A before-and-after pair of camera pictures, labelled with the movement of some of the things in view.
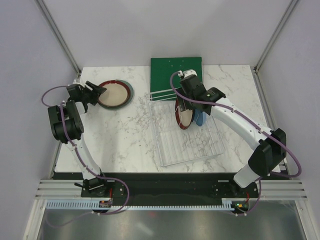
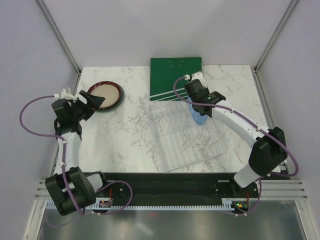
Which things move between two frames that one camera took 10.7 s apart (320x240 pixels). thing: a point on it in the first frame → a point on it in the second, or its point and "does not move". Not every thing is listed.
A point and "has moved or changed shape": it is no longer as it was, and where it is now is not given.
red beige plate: (117, 93) has moved or changed shape
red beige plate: (184, 118) → (108, 90)
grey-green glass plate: (127, 103) → (116, 106)
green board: (161, 70) does not move
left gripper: (96, 93) → (94, 102)
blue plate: (200, 117) does not move
